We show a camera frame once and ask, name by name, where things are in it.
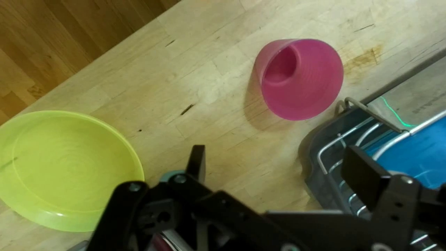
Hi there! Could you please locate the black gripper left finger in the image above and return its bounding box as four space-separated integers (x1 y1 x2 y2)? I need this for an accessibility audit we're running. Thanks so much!
88 144 291 251

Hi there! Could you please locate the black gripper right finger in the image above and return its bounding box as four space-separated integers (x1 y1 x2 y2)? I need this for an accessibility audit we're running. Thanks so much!
341 145 424 251

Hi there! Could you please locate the purple plastic cup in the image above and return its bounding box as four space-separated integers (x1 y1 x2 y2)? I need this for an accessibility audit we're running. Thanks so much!
253 38 346 123

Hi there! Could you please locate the blue plastic plate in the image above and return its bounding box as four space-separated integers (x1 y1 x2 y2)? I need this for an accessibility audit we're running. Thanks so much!
371 116 446 190

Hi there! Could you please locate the yellow-green plastic plate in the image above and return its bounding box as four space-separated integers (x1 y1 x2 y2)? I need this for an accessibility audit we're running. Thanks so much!
0 109 147 234

